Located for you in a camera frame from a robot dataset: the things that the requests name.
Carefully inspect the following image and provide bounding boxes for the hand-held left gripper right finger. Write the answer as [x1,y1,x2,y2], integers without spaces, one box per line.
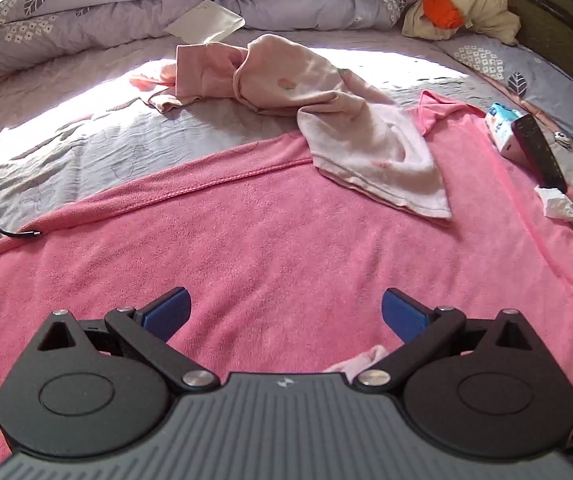
[355,287,537,393]

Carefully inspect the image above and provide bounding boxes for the white paper sheet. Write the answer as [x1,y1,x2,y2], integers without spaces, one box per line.
[168,0,246,45]

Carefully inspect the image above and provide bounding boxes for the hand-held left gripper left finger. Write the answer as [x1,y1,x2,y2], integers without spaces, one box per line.
[36,286,220,392]

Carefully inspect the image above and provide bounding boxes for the crumpled white tissue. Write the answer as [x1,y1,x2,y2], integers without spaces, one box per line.
[534,186,573,220]

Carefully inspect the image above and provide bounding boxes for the cream cloth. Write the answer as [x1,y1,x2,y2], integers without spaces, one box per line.
[401,0,521,46]

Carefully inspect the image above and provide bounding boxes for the black smartphone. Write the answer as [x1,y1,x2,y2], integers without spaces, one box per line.
[511,114,567,195]

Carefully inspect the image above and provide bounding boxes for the pink strawberry print top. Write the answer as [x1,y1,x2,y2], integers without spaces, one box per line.
[129,33,453,221]

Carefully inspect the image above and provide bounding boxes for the pink strawberry print pants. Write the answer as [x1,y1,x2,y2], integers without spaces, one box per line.
[324,344,392,381]

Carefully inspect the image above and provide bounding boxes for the lilac pillow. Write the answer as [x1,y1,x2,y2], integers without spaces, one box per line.
[437,35,573,166]

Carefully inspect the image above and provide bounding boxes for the dark headboard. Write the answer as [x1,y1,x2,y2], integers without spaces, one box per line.
[427,0,573,111]

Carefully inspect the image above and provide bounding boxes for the pink terry blanket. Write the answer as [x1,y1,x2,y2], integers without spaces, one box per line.
[0,90,573,480]

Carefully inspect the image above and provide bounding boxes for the lilac floral duvet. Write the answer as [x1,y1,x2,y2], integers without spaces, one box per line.
[0,0,430,86]

